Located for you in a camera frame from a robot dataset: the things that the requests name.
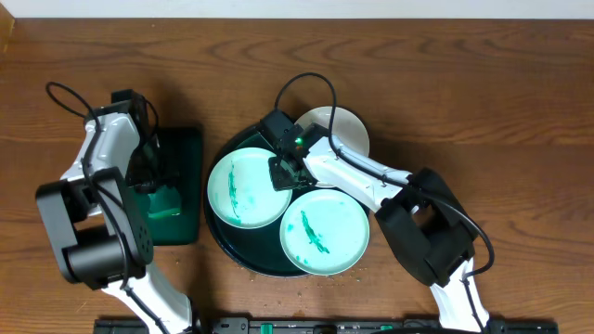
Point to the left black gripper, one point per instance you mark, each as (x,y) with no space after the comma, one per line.
(142,173)

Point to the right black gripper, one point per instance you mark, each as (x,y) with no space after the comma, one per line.
(279,183)

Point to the green scouring sponge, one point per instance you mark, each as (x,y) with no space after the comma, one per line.
(164,202)

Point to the white plate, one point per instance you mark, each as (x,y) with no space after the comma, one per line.
(345,127)
(324,232)
(240,190)

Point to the white plate bottom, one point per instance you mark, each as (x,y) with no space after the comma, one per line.
(324,232)

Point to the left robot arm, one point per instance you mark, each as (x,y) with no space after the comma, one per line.
(97,232)

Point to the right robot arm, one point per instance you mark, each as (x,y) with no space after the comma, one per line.
(425,226)

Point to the rectangular black tray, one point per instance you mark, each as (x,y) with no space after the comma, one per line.
(181,154)

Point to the round black tray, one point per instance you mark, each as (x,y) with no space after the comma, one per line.
(257,249)

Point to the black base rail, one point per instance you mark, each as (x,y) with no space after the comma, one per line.
(239,325)

